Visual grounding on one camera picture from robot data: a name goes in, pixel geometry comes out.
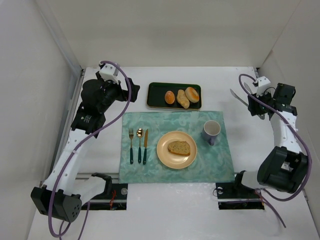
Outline stainless steel tongs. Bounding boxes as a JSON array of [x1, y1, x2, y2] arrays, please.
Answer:
[[229, 83, 265, 120]]

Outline sliced brown bread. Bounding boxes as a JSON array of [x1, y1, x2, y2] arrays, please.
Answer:
[[167, 141, 191, 157]]

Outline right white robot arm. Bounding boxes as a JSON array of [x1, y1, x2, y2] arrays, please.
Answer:
[[235, 78, 308, 194]]

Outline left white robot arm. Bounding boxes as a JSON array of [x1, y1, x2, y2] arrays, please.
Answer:
[[30, 72, 140, 223]]

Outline long yellow filled bread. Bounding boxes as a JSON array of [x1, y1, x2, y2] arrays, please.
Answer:
[[177, 89, 190, 109]]

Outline round orange sugared bun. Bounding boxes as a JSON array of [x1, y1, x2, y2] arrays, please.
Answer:
[[164, 90, 176, 105]]

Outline dark green gold-rimmed tray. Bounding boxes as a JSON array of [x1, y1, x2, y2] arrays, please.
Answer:
[[146, 82, 202, 111]]

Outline teal patterned placemat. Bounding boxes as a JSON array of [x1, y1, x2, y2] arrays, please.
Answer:
[[119, 111, 235, 184]]

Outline grey-blue mug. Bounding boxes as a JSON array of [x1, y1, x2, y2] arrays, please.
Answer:
[[201, 120, 221, 146]]

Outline white orange-topped oval bun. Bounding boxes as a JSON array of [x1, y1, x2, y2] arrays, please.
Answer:
[[185, 87, 200, 103]]

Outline cream yellow plate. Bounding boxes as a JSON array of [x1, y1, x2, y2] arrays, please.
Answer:
[[156, 131, 198, 170]]

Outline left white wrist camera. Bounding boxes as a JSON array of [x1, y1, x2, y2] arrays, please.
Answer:
[[98, 61, 119, 84]]

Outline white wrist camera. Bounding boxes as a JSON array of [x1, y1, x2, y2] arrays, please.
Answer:
[[253, 76, 271, 97], [98, 61, 119, 84]]

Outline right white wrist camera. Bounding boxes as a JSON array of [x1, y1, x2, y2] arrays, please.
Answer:
[[253, 76, 271, 97]]

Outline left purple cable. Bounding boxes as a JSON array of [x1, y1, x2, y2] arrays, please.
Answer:
[[47, 59, 133, 240]]

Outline purple cable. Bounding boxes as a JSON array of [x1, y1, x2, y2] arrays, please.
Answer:
[[238, 73, 313, 228], [47, 59, 133, 240]]

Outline gold spoon green handle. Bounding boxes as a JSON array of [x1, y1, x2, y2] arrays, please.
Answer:
[[136, 128, 144, 164]]

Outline gold fork green handle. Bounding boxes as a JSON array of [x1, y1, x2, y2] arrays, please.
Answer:
[[128, 128, 134, 165]]

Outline gold knife green handle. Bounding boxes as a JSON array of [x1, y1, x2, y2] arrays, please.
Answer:
[[142, 129, 149, 165]]

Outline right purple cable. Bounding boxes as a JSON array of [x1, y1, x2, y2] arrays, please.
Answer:
[[238, 73, 313, 228]]

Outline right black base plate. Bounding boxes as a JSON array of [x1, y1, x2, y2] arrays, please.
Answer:
[[212, 182, 265, 210]]

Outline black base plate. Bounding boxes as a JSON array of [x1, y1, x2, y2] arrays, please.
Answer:
[[212, 182, 265, 210], [89, 183, 128, 211]]

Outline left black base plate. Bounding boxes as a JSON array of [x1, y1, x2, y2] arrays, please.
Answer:
[[89, 183, 128, 211]]

